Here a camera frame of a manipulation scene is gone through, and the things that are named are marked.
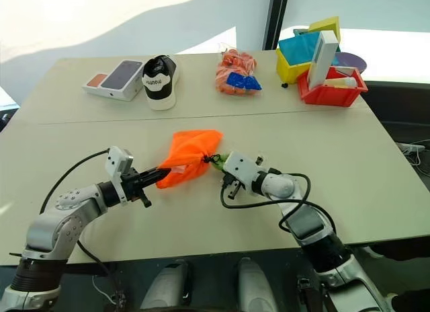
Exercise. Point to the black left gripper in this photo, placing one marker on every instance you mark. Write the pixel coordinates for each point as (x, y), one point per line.
(130, 186)

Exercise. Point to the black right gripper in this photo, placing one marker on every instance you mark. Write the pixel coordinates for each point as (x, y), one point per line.
(232, 187)

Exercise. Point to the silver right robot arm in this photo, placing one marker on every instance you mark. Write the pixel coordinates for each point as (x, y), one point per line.
(309, 224)

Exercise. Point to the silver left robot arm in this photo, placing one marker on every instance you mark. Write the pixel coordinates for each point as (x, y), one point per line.
(64, 221)

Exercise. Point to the teal blue pouch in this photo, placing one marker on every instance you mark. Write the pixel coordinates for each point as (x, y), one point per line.
(297, 49)

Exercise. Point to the cream tube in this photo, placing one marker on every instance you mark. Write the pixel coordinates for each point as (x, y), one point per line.
(341, 82)

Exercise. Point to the blue packet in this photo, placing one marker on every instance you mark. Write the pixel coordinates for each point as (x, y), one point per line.
(243, 81)

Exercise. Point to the black and white sneaker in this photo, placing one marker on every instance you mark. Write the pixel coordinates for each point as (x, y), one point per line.
(160, 83)

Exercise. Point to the white phone box dark print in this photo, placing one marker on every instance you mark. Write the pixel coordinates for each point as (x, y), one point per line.
(122, 78)

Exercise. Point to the clear bag of orange items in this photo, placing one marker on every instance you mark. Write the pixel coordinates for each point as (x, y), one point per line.
(235, 66)

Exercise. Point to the silver rounded robot leg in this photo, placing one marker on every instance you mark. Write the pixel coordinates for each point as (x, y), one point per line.
(255, 286)
(166, 285)

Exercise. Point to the white box with orange print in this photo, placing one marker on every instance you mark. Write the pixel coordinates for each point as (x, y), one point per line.
(94, 82)

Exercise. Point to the yellow plastic bin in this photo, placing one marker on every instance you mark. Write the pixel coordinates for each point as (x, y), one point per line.
(288, 71)

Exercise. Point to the red plastic bin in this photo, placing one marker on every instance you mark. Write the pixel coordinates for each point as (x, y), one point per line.
(331, 95)

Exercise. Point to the long white box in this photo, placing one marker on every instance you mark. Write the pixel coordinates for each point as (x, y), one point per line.
(323, 58)

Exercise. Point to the grey card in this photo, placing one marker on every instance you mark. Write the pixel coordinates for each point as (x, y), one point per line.
(344, 71)

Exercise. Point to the purple bowl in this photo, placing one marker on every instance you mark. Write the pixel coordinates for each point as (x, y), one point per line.
(352, 61)

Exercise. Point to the yellow box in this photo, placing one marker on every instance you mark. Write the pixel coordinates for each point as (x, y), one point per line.
(327, 28)

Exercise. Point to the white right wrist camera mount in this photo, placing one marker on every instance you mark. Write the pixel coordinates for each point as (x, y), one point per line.
(240, 167)

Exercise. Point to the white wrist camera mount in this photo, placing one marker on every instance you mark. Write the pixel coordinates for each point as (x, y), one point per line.
(240, 167)
(117, 160)

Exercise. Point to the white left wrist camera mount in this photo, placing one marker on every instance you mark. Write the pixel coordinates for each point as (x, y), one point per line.
(117, 160)

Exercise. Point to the dark window post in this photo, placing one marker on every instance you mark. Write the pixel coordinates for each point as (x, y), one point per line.
(274, 19)

